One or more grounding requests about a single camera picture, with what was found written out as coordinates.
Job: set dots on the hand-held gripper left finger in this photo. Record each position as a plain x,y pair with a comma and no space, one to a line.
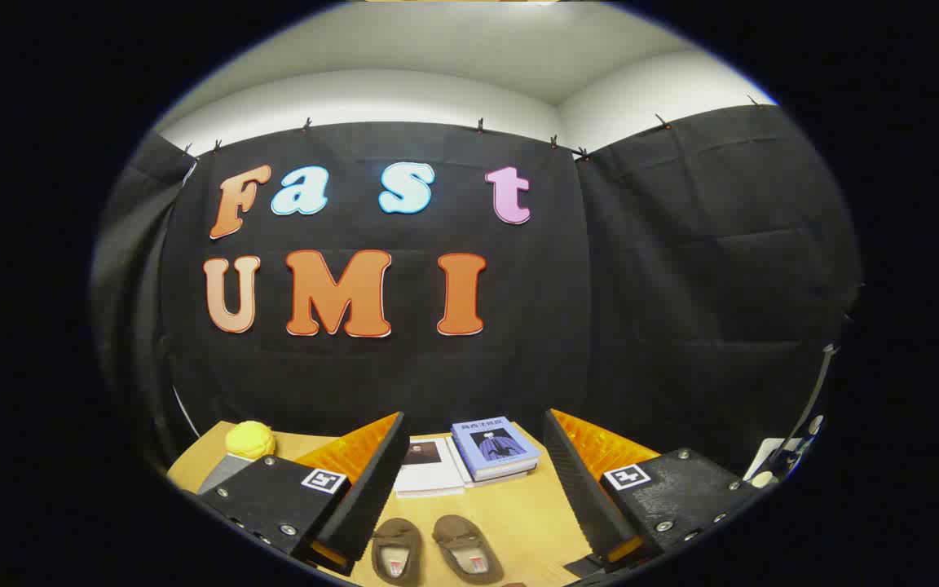
372,497

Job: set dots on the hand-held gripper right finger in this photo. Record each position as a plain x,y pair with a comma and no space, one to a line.
579,497

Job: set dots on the brown fuzzy slipper shoe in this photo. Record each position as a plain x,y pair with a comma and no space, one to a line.
396,538
457,534

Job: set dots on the grey fabric storage box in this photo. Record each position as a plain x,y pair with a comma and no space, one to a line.
225,474

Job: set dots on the blue book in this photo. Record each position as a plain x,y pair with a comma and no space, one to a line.
494,444

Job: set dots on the yellow plush ball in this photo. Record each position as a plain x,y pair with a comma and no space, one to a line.
249,440

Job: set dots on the grey metal pole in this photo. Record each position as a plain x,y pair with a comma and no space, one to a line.
820,383

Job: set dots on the row of backdrop clips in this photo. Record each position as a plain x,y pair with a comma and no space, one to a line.
480,125

